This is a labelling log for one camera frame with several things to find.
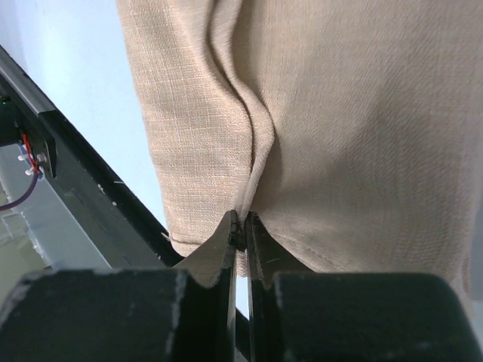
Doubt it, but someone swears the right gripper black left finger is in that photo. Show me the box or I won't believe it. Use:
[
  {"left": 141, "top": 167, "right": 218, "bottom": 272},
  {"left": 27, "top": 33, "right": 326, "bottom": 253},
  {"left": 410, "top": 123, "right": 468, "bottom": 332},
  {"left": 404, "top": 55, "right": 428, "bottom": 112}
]
[{"left": 1, "top": 211, "right": 238, "bottom": 361}]

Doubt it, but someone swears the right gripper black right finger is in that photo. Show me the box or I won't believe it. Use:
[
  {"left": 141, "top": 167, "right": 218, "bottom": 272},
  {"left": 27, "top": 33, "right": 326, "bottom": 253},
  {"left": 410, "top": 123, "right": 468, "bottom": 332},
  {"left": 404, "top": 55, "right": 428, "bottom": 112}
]
[{"left": 246, "top": 215, "right": 475, "bottom": 361}]

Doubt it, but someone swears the beige cloth napkin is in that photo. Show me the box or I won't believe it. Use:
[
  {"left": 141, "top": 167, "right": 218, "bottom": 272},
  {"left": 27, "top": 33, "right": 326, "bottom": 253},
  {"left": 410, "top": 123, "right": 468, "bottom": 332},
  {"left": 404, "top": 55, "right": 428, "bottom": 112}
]
[{"left": 116, "top": 1, "right": 482, "bottom": 299}]

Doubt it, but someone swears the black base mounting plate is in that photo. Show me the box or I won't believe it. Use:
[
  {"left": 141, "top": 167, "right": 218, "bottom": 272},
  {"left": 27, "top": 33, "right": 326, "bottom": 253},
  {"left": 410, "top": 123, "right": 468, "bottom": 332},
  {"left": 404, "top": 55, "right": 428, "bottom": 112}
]
[{"left": 1, "top": 51, "right": 181, "bottom": 269}]

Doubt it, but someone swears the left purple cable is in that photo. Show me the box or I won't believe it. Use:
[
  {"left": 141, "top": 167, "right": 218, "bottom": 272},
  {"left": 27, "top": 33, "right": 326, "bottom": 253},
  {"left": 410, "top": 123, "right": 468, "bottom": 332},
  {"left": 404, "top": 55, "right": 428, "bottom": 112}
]
[{"left": 0, "top": 171, "right": 41, "bottom": 212}]

